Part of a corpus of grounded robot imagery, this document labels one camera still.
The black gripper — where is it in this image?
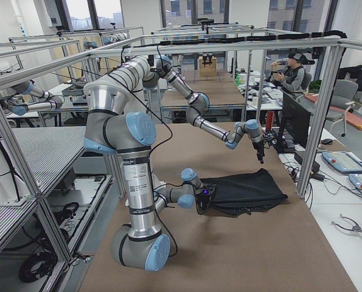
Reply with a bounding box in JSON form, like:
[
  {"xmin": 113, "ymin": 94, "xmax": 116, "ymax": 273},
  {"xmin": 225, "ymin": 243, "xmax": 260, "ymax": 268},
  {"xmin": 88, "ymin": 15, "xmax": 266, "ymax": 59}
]
[
  {"xmin": 195, "ymin": 184, "xmax": 217, "ymax": 215},
  {"xmin": 251, "ymin": 134, "xmax": 273, "ymax": 164}
]

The black t-shirt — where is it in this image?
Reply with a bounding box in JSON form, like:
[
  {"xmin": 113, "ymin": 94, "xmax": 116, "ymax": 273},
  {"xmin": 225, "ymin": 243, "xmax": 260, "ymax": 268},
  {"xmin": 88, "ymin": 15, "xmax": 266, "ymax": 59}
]
[{"xmin": 201, "ymin": 169, "xmax": 288, "ymax": 217}]

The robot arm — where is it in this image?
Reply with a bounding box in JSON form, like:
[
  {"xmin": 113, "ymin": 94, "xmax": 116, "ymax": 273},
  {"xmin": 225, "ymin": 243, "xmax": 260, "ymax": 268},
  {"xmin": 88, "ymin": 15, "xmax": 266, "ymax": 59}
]
[
  {"xmin": 103, "ymin": 56, "xmax": 265, "ymax": 163},
  {"xmin": 84, "ymin": 74, "xmax": 209, "ymax": 271}
]

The black Huawei monitor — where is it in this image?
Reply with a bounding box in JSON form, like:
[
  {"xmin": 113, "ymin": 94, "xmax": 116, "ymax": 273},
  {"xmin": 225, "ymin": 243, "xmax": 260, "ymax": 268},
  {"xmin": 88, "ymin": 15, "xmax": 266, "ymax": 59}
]
[{"xmin": 274, "ymin": 92, "xmax": 315, "ymax": 153}]

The person wearing VR headset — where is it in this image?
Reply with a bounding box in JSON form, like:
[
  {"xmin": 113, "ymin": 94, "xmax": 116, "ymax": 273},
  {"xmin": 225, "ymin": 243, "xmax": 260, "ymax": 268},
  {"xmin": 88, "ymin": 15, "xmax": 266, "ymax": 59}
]
[{"xmin": 269, "ymin": 53, "xmax": 306, "ymax": 92}]

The grey office chair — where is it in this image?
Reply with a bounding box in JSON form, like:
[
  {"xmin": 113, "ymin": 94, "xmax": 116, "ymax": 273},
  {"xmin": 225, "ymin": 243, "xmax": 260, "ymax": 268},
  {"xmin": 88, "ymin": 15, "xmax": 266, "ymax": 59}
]
[{"xmin": 326, "ymin": 80, "xmax": 358, "ymax": 137}]

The reacher grabber tool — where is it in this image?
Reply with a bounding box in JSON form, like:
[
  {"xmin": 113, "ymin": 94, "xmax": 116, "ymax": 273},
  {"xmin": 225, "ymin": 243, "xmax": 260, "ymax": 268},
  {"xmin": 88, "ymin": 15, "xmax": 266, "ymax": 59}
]
[{"xmin": 330, "ymin": 214, "xmax": 362, "ymax": 234}]

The aluminium frame post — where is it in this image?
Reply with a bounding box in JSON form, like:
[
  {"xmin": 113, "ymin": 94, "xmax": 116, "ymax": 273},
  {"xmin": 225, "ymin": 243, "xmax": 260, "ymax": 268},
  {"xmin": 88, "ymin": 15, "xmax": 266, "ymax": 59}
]
[{"xmin": 296, "ymin": 46, "xmax": 344, "ymax": 198}]

